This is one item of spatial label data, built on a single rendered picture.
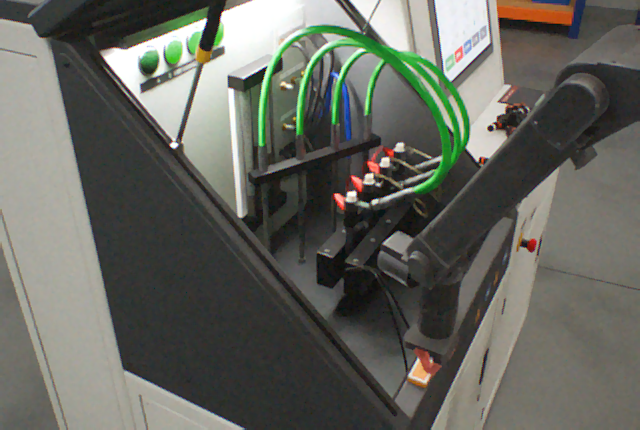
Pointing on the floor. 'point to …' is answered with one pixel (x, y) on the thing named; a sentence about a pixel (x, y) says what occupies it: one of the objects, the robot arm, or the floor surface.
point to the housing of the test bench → (53, 211)
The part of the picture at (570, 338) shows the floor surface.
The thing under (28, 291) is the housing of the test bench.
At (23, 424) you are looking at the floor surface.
